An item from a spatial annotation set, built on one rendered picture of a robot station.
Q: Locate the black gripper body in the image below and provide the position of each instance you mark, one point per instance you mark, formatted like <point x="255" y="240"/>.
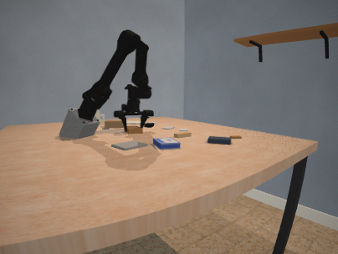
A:
<point x="133" y="105"/>

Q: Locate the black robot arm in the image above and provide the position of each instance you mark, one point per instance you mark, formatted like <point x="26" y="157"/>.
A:
<point x="127" y="42"/>

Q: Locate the blue flat box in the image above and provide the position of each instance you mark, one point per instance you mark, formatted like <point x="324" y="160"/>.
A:
<point x="166" y="143"/>

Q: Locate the wooden ball maze tray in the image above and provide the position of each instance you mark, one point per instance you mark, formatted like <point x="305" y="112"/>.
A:
<point x="134" y="130"/>

